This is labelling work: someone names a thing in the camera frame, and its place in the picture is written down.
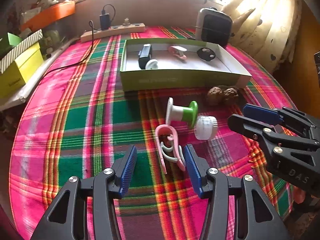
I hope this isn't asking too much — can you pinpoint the clear round plastic jar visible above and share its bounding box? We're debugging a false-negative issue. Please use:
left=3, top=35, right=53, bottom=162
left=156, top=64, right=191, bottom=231
left=194, top=115, right=218, bottom=140

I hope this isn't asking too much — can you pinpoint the pink hair claw clip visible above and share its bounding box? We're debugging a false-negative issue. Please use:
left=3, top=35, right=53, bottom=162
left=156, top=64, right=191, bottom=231
left=155, top=124, right=186, bottom=174

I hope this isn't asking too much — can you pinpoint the black round disc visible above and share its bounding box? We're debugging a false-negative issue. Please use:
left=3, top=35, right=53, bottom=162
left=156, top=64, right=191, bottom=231
left=196, top=47, right=216, bottom=62

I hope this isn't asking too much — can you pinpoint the white round small cap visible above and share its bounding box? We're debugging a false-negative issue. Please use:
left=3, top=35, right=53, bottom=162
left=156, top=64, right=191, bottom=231
left=145, top=59, right=158, bottom=70

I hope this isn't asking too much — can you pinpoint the black rectangular device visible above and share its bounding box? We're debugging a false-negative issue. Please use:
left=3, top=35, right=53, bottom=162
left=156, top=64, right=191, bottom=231
left=138, top=44, right=152, bottom=69

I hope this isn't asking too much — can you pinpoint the brown walnut right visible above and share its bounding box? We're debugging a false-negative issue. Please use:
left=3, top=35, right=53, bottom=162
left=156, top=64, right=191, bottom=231
left=223, top=87, right=239, bottom=105

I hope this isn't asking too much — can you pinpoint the brown walnut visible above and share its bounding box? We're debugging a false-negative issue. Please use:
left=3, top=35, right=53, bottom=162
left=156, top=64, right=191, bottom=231
left=223, top=87, right=239, bottom=105
left=206, top=86, right=226, bottom=106

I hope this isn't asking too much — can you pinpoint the brown walnut left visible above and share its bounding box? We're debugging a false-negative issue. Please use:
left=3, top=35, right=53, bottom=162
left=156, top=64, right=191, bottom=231
left=206, top=86, right=226, bottom=106

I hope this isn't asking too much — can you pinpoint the white green spool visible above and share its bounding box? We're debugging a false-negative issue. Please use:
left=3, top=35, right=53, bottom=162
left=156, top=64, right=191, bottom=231
left=165, top=98, right=198, bottom=128

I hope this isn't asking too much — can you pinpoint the plaid pink green tablecloth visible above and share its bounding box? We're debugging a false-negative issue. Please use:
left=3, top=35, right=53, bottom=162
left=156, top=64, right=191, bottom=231
left=9, top=36, right=294, bottom=239

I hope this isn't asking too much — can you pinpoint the cream heart curtain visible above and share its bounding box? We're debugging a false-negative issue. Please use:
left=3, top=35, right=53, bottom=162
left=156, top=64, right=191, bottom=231
left=221, top=0, right=302, bottom=74

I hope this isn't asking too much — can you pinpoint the grey black space heater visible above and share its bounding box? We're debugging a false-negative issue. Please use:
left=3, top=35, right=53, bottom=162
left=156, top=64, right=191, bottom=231
left=195, top=8, right=233, bottom=48

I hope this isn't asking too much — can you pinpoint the green white cardboard tray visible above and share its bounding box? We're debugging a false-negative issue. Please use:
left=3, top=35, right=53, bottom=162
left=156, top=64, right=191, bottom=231
left=120, top=38, right=252, bottom=92

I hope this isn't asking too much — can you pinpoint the white shelf board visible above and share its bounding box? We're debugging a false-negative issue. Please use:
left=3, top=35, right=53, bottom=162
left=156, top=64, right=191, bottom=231
left=0, top=38, right=78, bottom=111

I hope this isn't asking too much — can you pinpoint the yellow green box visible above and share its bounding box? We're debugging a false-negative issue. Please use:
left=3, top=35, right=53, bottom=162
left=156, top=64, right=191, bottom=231
left=0, top=42, right=43, bottom=99

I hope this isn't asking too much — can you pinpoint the beige power strip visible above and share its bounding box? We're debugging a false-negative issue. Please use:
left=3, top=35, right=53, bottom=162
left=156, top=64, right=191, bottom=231
left=80, top=23, right=146, bottom=43

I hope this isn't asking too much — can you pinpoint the small figurine plug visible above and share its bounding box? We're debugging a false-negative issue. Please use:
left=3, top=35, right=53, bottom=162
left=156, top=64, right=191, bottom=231
left=123, top=18, right=131, bottom=26

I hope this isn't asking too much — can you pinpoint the striped white box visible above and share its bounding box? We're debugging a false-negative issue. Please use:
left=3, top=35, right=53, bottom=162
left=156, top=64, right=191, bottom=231
left=0, top=29, right=43, bottom=74

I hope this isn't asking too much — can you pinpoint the black charger adapter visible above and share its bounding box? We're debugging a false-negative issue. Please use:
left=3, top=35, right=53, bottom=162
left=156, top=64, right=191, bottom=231
left=100, top=14, right=111, bottom=30

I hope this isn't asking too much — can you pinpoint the green box lid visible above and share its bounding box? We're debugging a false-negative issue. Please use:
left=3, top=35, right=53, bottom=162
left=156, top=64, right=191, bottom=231
left=0, top=33, right=22, bottom=59

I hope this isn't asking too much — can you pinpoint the orange tray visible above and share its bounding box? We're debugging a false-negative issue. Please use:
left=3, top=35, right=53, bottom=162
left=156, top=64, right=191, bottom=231
left=20, top=1, right=75, bottom=32

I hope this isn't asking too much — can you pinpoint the black charger cable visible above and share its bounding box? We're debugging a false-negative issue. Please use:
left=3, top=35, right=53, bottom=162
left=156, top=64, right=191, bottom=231
left=37, top=4, right=117, bottom=86

